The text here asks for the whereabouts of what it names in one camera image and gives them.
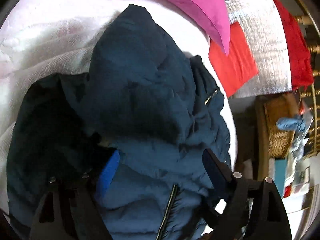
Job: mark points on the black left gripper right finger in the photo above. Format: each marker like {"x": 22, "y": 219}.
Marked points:
{"x": 255, "y": 206}

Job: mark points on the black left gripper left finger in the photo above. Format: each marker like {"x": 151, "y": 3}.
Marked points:
{"x": 70, "y": 210}

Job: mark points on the navy blue puffer jacket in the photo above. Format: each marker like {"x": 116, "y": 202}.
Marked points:
{"x": 142, "y": 97}

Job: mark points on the teal box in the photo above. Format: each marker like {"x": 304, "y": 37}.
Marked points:
{"x": 280, "y": 166}

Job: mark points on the light blue cloth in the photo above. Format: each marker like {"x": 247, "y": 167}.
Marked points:
{"x": 295, "y": 124}

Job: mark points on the wicker basket shelf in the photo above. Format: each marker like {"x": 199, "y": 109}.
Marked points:
{"x": 274, "y": 143}

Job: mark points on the red pillow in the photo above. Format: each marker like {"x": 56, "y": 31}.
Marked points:
{"x": 236, "y": 68}

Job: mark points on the dark red cloth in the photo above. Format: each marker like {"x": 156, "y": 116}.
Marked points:
{"x": 299, "y": 55}

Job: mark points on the silver foil insulation sheet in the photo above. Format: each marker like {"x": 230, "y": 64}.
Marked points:
{"x": 263, "y": 29}

